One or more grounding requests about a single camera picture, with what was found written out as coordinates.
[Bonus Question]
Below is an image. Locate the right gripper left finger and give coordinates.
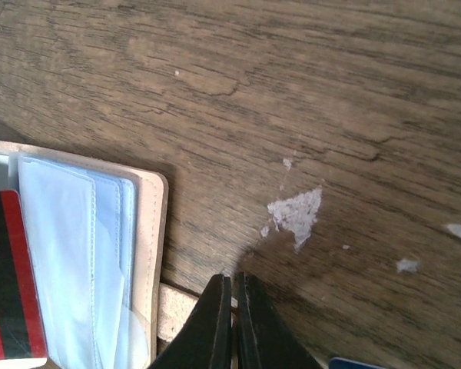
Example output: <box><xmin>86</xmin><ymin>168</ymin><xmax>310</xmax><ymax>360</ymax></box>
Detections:
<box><xmin>150</xmin><ymin>274</ymin><xmax>232</xmax><ymax>369</ymax></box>

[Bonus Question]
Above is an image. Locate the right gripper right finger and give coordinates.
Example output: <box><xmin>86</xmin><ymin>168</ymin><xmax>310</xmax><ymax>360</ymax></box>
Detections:
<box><xmin>237</xmin><ymin>272</ymin><xmax>321</xmax><ymax>368</ymax></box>

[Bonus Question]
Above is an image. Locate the beige leather card holder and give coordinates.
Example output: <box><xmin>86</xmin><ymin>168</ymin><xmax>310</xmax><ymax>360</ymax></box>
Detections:
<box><xmin>0</xmin><ymin>138</ymin><xmax>208</xmax><ymax>369</ymax></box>

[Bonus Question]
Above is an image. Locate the red card black stripe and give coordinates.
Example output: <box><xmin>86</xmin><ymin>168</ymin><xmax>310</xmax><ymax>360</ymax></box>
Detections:
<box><xmin>0</xmin><ymin>190</ymin><xmax>48</xmax><ymax>368</ymax></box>

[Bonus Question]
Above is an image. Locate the blue card upper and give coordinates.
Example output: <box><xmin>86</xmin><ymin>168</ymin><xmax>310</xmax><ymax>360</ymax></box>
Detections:
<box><xmin>328</xmin><ymin>357</ymin><xmax>386</xmax><ymax>369</ymax></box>

